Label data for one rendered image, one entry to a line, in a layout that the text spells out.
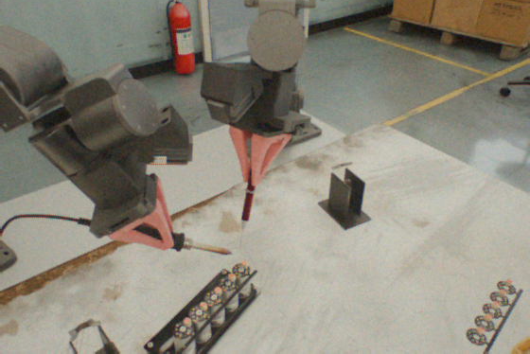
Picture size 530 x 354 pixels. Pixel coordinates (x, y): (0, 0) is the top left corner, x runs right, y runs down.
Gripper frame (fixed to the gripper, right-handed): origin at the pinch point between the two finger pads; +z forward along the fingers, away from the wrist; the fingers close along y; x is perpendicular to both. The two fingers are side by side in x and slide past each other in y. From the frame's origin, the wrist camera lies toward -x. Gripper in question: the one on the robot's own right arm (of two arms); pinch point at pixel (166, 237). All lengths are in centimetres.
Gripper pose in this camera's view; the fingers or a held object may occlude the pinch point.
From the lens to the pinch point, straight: 57.6
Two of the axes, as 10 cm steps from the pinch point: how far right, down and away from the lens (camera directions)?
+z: 4.7, 6.9, 5.5
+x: -8.7, 4.8, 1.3
